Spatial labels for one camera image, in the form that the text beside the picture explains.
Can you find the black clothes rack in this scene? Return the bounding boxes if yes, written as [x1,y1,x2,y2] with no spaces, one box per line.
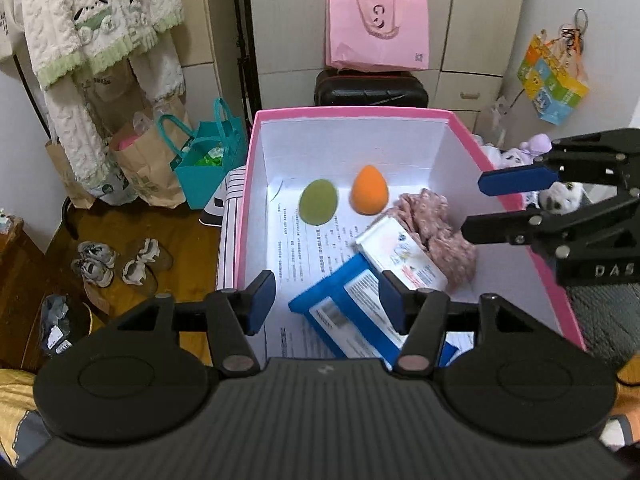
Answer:
[12,52,101,241]

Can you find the yellow blanket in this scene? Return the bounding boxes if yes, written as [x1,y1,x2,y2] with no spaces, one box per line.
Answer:
[0,367,56,461]

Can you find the orange egg makeup sponge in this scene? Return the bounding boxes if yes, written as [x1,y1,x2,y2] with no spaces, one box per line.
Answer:
[350,164,389,216]

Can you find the black mesh table mat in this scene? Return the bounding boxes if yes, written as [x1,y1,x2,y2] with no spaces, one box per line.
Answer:
[565,282,640,366]

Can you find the white striped sheet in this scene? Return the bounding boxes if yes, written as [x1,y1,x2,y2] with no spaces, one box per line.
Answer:
[199,167,248,291]

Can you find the printed paper sheet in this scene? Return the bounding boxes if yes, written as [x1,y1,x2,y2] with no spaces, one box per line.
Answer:
[265,180,473,361]

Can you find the white panda plush toy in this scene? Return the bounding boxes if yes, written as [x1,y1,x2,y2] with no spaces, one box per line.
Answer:
[525,180,586,213]

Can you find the black suitcase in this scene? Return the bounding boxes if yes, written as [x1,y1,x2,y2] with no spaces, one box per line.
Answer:
[314,69,430,109]

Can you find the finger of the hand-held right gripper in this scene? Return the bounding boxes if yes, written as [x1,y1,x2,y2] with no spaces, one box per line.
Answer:
[460,187,640,261]
[477,129,640,196]

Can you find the colourful paper gift bag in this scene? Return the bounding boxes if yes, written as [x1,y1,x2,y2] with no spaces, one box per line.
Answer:
[516,34,590,126]

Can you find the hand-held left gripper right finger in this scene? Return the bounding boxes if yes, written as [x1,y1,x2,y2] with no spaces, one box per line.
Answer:
[378,270,551,376]

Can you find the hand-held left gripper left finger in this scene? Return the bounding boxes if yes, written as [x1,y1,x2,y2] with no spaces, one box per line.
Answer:
[102,270,277,375]

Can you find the brown fluffy slipper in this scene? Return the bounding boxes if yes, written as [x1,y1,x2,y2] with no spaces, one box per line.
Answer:
[122,257,161,298]
[122,237,173,273]

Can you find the white fluffy pajama pants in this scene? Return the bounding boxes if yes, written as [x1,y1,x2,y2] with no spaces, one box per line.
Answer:
[42,40,186,191]

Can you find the dark plastic bag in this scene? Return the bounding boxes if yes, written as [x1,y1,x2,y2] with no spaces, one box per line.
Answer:
[39,294,93,358]

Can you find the hanging key ring bundle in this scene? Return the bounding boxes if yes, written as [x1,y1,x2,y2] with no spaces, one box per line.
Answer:
[559,8,590,58]

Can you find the purple plush toy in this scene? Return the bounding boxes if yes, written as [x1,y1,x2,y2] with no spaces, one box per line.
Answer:
[500,132,553,168]

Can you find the pink tote bag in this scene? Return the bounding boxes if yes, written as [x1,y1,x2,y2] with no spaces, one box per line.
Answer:
[325,0,430,73]

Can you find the small white wall hook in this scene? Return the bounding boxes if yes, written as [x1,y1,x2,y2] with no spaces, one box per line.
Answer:
[487,94,517,128]

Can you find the pink cardboard box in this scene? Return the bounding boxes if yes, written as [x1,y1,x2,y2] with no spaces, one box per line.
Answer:
[216,106,586,361]

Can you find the beige tall cabinet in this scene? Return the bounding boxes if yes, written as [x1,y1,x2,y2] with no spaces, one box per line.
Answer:
[170,0,236,126]

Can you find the pink floral scrunchie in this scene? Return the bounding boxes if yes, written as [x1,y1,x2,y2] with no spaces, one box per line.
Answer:
[390,188,478,291]

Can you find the blue wet wipes packet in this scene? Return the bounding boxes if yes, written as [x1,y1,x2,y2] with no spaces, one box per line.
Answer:
[288,252,461,366]

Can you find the beige wardrobe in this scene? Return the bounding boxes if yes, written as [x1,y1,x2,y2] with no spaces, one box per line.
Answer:
[247,0,531,126]

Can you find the teal tote bag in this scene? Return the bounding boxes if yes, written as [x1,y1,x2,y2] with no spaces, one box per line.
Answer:
[157,97,249,211]

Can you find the white tissue packet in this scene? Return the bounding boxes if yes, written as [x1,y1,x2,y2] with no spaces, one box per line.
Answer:
[355,216,448,292]

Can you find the green egg makeup sponge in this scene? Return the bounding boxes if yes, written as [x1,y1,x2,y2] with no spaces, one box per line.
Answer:
[298,178,340,226]

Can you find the wooden cabinet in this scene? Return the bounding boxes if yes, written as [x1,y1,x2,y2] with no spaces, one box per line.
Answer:
[0,215,51,366]

